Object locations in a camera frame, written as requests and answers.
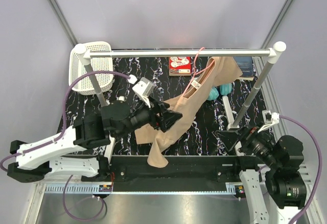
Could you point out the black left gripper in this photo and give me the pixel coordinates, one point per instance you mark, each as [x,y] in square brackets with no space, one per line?
[168,118]

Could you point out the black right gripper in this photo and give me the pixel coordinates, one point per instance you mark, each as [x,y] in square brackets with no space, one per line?
[247,135]

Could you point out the beige t shirt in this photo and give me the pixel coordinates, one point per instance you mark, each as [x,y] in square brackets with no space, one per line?
[219,71]

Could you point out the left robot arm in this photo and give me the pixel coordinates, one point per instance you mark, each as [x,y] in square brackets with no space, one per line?
[49,157]

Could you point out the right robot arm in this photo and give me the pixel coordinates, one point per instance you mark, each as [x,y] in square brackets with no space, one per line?
[283,180]

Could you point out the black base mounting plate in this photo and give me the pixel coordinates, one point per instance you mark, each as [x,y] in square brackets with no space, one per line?
[195,174]

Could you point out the teal headphones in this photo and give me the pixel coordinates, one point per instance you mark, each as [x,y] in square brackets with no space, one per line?
[222,90]

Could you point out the red book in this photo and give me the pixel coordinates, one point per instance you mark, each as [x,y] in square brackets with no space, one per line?
[179,66]

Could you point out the dark blue book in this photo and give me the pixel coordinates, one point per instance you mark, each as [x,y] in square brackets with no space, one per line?
[245,64]

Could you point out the white and silver clothes rack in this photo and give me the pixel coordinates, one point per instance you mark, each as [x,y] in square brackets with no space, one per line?
[84,56]

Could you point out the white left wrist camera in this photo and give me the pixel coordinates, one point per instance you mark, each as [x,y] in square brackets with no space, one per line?
[142,88]

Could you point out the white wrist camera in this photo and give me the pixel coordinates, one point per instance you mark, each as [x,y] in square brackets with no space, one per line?
[269,120]
[142,88]

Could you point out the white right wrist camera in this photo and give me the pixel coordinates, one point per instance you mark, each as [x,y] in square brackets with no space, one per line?
[269,120]

